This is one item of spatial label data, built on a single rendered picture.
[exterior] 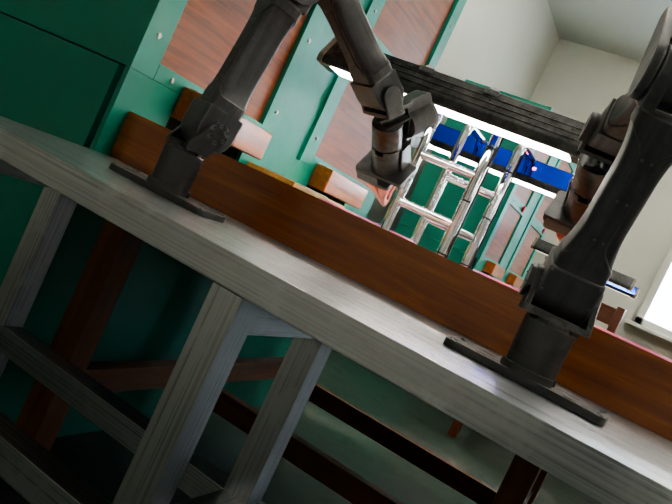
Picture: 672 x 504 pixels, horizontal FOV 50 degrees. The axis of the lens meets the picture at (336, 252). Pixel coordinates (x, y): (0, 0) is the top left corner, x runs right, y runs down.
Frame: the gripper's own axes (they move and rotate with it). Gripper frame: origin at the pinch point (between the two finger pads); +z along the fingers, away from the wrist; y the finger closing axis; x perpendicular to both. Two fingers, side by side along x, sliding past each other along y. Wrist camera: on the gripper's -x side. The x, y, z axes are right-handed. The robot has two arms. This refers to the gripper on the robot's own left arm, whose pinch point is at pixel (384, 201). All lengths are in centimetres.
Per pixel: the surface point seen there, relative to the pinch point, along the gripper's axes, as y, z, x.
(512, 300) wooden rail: -35.5, -15.0, 21.4
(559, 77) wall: 104, 271, -471
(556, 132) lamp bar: -24.1, -13.0, -22.3
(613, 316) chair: -37, 186, -162
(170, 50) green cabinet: 48, -21, 6
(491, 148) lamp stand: -8.7, 3.4, -30.7
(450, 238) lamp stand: -9.0, 17.8, -14.1
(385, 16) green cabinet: 48, 10, -77
